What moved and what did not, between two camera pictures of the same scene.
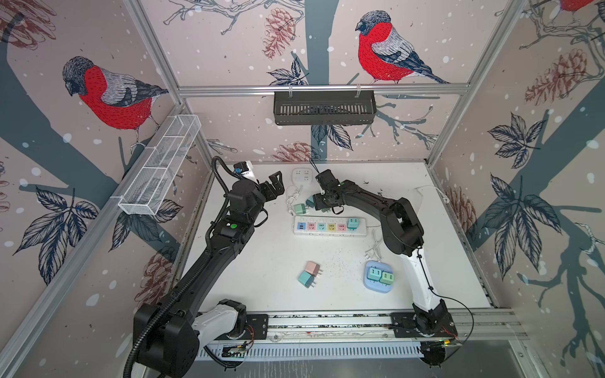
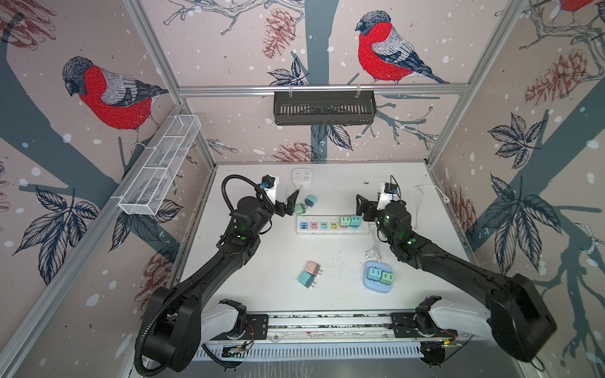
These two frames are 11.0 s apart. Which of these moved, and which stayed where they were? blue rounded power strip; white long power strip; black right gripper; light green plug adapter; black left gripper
Moved: black right gripper; black left gripper
Stayed: white long power strip; light green plug adapter; blue rounded power strip
